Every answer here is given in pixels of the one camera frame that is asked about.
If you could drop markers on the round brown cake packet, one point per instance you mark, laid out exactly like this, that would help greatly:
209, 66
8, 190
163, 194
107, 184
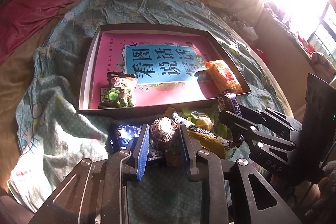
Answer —
163, 133

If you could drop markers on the teal cartoon print blanket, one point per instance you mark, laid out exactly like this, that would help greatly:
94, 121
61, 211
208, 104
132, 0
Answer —
54, 137

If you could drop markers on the pink cardboard box tray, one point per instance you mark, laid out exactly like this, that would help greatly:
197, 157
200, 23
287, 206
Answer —
168, 61

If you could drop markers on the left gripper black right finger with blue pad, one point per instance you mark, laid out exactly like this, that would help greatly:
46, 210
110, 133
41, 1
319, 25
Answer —
231, 191

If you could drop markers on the orange cracker packet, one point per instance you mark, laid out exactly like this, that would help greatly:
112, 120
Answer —
223, 77

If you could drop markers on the green peas snack packet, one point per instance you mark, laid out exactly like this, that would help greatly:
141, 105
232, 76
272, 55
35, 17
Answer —
120, 91

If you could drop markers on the yellow wafer bar wrapper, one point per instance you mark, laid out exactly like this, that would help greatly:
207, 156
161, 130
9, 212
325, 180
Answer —
210, 141

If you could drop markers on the brown Snickers bar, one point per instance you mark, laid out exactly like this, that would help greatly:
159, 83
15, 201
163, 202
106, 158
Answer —
228, 102

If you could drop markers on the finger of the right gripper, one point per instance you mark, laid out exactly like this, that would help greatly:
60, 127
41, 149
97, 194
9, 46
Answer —
283, 126

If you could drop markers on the green yellow snack packet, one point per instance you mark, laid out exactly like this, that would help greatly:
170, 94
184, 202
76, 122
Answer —
208, 121

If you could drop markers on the blue cookie packet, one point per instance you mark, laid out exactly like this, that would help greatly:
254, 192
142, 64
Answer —
120, 135

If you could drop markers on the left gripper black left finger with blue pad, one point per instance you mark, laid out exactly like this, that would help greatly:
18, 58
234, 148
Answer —
97, 189

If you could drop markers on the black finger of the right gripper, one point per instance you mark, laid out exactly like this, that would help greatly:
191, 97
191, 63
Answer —
259, 137

